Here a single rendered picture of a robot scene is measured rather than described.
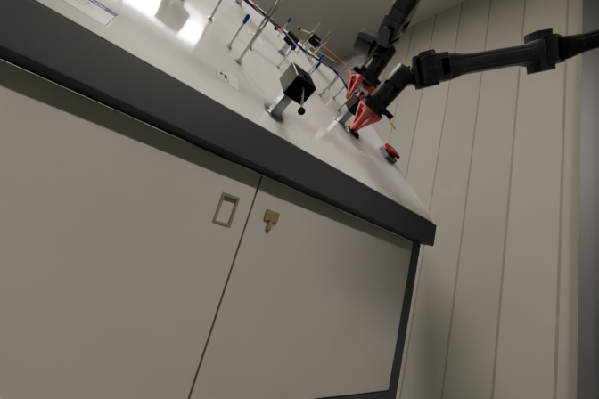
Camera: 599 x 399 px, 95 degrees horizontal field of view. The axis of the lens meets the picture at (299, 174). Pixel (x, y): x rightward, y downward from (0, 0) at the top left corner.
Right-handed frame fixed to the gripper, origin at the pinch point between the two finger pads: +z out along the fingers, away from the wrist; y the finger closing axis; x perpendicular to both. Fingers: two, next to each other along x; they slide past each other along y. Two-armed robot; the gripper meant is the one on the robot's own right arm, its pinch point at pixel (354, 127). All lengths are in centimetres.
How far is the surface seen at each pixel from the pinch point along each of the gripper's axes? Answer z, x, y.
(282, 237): 22.8, 31.0, 10.2
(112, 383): 42, 51, 25
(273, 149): 9.9, 27.3, 21.9
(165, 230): 27, 38, 30
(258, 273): 28.5, 36.4, 11.7
